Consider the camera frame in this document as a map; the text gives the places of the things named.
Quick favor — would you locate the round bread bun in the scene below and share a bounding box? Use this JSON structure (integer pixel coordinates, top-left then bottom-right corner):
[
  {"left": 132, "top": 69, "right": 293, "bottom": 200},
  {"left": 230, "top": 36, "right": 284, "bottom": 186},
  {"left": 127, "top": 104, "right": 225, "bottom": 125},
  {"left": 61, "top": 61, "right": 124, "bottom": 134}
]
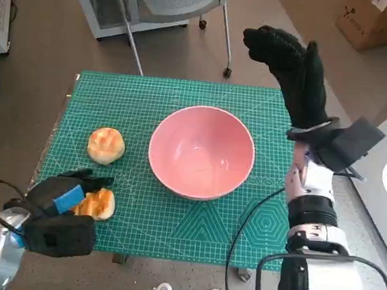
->
[{"left": 85, "top": 125, "right": 128, "bottom": 167}]

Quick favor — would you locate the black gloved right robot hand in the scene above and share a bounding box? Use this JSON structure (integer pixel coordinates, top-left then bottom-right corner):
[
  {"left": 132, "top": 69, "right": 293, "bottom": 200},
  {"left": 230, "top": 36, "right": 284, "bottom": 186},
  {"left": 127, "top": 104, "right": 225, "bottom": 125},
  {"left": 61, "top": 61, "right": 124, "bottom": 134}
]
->
[{"left": 233, "top": 23, "right": 342, "bottom": 134}]

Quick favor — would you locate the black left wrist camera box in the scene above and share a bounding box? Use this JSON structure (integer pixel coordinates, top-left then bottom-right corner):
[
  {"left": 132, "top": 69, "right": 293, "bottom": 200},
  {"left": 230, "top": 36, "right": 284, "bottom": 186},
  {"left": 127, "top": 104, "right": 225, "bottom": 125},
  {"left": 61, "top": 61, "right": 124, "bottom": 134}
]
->
[{"left": 18, "top": 209, "right": 98, "bottom": 261}]

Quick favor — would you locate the oblong toasted bread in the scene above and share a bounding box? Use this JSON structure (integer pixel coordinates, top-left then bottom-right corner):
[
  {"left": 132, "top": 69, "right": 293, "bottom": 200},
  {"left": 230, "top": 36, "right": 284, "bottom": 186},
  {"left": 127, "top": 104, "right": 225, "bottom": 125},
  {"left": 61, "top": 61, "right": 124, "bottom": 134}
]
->
[{"left": 69, "top": 184, "right": 118, "bottom": 223}]

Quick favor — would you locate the table foot bracket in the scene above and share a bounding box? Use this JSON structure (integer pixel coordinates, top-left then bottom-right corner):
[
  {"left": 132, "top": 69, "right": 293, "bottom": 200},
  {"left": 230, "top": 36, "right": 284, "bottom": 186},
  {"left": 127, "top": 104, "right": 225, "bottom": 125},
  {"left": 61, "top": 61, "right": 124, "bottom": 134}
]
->
[{"left": 233, "top": 267, "right": 253, "bottom": 282}]

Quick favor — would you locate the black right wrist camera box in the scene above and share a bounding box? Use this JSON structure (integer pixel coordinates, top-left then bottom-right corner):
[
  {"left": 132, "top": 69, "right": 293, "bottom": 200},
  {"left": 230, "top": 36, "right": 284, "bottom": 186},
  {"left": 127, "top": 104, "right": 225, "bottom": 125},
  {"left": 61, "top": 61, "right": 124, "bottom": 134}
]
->
[{"left": 310, "top": 112, "right": 387, "bottom": 183}]

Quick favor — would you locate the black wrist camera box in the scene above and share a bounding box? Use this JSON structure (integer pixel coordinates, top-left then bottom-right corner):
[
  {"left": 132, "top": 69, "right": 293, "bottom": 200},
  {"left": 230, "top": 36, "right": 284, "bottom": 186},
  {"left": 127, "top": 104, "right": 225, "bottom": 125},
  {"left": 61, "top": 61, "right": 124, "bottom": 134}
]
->
[
  {"left": 310, "top": 112, "right": 387, "bottom": 183},
  {"left": 18, "top": 209, "right": 98, "bottom": 261}
]

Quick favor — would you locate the green cutting mat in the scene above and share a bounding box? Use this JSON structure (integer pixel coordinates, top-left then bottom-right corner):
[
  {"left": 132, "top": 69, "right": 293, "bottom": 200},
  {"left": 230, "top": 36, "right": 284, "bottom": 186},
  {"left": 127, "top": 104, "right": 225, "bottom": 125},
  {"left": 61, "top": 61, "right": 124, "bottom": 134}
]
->
[{"left": 22, "top": 64, "right": 309, "bottom": 274}]

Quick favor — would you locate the large cardboard box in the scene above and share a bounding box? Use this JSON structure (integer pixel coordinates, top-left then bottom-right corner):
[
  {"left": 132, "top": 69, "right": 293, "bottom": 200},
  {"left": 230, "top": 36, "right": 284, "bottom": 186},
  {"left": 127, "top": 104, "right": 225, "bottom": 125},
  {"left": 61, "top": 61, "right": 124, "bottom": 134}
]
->
[{"left": 332, "top": 0, "right": 387, "bottom": 55}]

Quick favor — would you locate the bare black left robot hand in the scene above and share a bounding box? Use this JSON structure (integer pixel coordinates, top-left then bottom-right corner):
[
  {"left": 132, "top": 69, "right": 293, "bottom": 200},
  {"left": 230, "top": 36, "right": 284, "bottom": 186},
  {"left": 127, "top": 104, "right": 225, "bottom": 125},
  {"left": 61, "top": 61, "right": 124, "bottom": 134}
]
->
[{"left": 21, "top": 162, "right": 115, "bottom": 225}]

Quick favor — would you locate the pink bowl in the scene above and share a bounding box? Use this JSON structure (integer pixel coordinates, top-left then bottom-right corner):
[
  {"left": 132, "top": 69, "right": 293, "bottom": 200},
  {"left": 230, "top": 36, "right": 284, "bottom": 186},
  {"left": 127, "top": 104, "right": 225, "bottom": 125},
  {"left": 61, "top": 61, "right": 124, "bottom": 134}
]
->
[{"left": 143, "top": 101, "right": 261, "bottom": 207}]

